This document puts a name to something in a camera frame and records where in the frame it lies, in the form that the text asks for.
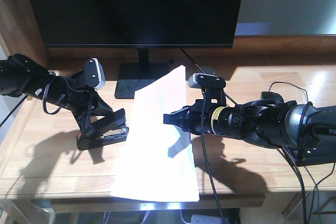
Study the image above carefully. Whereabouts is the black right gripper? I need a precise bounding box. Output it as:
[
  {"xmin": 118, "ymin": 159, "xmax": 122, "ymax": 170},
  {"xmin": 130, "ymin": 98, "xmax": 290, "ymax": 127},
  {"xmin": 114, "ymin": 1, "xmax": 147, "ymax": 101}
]
[{"xmin": 163, "ymin": 88, "xmax": 252, "ymax": 139}]

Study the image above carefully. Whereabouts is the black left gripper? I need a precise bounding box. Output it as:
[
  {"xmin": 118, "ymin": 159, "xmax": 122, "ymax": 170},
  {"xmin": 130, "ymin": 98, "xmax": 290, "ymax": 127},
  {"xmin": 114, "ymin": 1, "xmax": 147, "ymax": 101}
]
[{"xmin": 39, "ymin": 73, "xmax": 113, "ymax": 133}]

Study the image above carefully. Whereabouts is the white paper sheet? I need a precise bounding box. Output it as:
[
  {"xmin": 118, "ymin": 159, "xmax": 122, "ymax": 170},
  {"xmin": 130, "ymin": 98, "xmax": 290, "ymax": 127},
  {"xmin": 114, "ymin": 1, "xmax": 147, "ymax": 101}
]
[{"xmin": 111, "ymin": 65, "xmax": 200, "ymax": 202}]

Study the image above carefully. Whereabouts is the black stapler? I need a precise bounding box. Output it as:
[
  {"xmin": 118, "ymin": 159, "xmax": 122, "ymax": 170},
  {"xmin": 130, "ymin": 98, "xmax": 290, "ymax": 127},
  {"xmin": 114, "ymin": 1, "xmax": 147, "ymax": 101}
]
[{"xmin": 76, "ymin": 109, "xmax": 129, "ymax": 151}]

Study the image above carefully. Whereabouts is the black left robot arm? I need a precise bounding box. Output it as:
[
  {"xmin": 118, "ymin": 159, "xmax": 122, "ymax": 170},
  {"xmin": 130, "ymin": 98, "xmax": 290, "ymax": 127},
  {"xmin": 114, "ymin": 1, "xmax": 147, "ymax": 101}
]
[{"xmin": 1, "ymin": 54, "xmax": 113, "ymax": 131}]

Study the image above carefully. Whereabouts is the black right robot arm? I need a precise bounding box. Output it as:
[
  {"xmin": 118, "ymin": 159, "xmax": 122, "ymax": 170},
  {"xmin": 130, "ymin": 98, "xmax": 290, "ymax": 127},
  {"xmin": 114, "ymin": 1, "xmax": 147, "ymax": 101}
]
[{"xmin": 163, "ymin": 91, "xmax": 335, "ymax": 166}]

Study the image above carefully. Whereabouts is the wooden desk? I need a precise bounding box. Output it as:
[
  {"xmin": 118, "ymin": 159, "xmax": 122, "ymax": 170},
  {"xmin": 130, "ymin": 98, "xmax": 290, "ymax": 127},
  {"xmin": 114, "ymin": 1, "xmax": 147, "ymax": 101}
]
[{"xmin": 1, "ymin": 0, "xmax": 335, "ymax": 223}]

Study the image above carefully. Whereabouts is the black computer mouse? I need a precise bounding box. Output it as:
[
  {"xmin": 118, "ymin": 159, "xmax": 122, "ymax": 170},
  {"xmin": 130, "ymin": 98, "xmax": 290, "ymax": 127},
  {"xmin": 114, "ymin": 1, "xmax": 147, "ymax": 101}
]
[{"xmin": 260, "ymin": 91, "xmax": 284, "ymax": 103}]

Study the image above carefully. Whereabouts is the white power strip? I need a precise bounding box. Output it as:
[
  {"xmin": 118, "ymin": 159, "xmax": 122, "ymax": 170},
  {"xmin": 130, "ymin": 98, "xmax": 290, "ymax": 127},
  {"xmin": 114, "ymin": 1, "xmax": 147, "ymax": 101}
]
[{"xmin": 191, "ymin": 214, "xmax": 228, "ymax": 224}]

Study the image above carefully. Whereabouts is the black computer monitor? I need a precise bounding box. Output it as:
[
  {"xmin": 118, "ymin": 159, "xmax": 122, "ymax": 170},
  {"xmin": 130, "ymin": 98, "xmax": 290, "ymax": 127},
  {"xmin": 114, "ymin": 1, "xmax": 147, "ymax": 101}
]
[{"xmin": 30, "ymin": 0, "xmax": 242, "ymax": 99}]

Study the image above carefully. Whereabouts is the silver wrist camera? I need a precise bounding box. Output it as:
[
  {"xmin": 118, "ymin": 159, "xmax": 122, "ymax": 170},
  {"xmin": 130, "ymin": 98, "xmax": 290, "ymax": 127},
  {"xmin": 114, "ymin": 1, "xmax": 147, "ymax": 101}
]
[
  {"xmin": 188, "ymin": 73, "xmax": 226, "ymax": 89},
  {"xmin": 84, "ymin": 58, "xmax": 106, "ymax": 90}
]

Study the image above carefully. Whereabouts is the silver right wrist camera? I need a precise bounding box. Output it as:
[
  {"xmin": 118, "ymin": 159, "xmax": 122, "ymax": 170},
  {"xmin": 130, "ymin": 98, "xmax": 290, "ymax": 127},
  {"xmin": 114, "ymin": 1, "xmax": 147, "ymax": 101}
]
[{"xmin": 188, "ymin": 73, "xmax": 226, "ymax": 89}]

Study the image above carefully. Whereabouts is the black monitor cable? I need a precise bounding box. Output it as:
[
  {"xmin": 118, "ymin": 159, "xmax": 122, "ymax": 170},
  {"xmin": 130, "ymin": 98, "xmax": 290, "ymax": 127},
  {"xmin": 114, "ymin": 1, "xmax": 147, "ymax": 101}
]
[{"xmin": 180, "ymin": 48, "xmax": 237, "ymax": 106}]

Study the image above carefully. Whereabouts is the black mouse cable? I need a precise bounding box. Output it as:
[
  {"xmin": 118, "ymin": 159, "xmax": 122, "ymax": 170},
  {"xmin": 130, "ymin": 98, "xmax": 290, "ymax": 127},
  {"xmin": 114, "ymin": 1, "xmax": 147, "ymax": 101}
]
[{"xmin": 268, "ymin": 81, "xmax": 309, "ymax": 104}]

